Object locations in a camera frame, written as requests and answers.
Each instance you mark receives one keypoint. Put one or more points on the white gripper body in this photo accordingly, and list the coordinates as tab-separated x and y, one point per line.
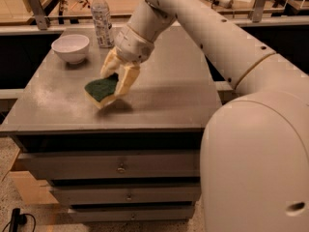
133	47

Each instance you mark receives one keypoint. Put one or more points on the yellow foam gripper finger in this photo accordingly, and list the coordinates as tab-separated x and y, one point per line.
130	74
111	63

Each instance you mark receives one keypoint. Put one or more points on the green and yellow sponge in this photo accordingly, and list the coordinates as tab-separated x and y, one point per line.
101	92

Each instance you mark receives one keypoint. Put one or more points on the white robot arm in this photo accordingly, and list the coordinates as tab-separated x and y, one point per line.
254	160

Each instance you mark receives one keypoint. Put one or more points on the white bowl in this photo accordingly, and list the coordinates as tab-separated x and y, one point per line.
73	48

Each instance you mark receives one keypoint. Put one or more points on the clear plastic water bottle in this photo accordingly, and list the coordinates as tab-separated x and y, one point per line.
102	21

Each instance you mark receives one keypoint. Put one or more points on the grey drawer cabinet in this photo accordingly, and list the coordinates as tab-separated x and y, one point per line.
167	108

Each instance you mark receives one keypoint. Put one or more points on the grey metal railing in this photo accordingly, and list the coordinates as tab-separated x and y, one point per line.
23	12

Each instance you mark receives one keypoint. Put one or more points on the top grey drawer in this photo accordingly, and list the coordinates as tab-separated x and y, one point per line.
111	164

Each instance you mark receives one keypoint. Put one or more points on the grey drawer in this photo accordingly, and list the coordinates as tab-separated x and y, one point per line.
127	194
136	212
111	164

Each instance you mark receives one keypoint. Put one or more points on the middle grey drawer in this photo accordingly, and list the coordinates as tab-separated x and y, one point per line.
127	194

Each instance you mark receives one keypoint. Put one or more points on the bottom grey drawer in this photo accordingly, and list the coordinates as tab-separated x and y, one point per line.
136	212

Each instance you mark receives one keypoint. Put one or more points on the cardboard box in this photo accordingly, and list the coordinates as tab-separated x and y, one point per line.
18	184

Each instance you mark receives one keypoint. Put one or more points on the black power plug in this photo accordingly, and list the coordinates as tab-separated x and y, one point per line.
19	219

